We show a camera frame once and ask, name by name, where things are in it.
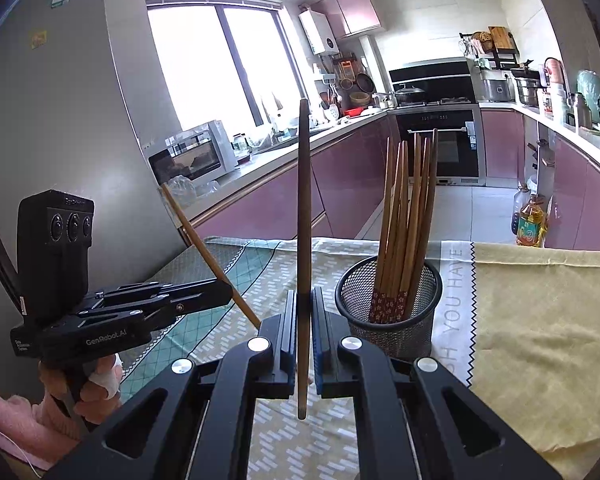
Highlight brown wooden chopstick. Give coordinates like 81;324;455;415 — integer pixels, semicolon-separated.
158;182;264;330

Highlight clear plastic bag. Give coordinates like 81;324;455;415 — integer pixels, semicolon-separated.
167;174;221;206

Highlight bundle of chopsticks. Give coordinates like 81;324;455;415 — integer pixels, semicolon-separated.
368;128;441;325

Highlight grey refrigerator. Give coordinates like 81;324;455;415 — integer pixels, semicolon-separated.
0;0;191;312

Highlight person's left forearm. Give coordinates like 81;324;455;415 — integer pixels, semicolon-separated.
0;379;92;467

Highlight wall rack of kitchen utensils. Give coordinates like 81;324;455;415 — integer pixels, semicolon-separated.
312;54;376;116

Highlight black rack with cutting boards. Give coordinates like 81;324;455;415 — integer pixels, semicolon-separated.
459;25;521;71

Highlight pink kettle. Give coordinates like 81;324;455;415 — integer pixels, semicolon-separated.
542;57;567;94

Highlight silver rice cooker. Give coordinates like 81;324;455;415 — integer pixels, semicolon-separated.
479;69;515;104

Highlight steel stock pot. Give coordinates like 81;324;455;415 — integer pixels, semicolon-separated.
513;70;541;107

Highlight pink base cabinets under window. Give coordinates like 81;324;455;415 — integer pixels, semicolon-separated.
182;109;396;241

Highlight dark wooden chopstick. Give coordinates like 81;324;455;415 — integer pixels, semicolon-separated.
295;98;312;421

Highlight teal plastic-covered fan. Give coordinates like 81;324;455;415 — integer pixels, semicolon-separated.
575;69;600;129

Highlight white microwave oven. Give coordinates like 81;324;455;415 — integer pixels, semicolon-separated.
147;119;239;184

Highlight black wok with lid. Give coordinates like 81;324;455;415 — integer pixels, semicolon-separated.
392;83;427;106

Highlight steel thermos flask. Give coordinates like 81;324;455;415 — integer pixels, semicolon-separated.
567;92;594;131

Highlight pink base cabinets with gap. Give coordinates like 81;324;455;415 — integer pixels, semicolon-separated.
479;107;600;254

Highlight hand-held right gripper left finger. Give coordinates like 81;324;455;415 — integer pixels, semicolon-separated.
42;288;299;480

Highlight black range hood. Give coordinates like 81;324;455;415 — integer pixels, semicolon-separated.
388;59;476;101

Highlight yellow cooking oil bottle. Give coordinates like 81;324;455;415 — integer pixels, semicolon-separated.
514;194;549;247

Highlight built-in black oven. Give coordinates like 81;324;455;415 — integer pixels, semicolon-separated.
394;104;486;181

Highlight black mesh utensil holder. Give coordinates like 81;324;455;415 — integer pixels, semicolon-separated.
334;254;444;361

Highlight patterned tablecloth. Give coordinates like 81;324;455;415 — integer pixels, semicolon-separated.
117;236;600;480

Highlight person's left hand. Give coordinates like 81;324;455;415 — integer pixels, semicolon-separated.
37;353;124;432

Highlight dark liquid bottle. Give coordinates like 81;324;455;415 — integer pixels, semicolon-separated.
510;184;531;234

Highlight kitchen window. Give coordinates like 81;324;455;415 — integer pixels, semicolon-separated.
144;0;306;134

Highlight white cable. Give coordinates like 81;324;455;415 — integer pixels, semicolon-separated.
0;429;47;472

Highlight white water heater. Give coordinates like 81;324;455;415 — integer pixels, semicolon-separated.
298;8;340;56

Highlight pink wall cabinet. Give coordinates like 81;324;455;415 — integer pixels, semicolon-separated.
312;0;384;39

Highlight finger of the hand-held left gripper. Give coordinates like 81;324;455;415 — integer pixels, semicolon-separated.
150;286;234;319
97;280;222;295

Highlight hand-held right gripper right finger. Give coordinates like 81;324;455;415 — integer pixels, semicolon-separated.
310;287;564;480

